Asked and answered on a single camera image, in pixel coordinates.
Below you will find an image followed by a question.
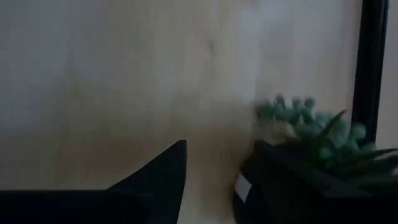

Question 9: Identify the potted green succulent plant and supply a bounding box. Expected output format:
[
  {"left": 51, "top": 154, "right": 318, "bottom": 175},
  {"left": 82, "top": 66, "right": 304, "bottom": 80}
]
[{"left": 233, "top": 95, "right": 398, "bottom": 224}]

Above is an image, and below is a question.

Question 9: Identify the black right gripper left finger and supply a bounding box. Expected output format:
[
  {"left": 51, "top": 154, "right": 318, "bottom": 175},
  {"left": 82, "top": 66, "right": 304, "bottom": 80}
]
[{"left": 0, "top": 139, "right": 188, "bottom": 224}]

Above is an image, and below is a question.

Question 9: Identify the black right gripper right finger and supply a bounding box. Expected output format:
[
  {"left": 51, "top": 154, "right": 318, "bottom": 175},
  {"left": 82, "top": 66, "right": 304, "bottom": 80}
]
[{"left": 248, "top": 139, "right": 398, "bottom": 224}]

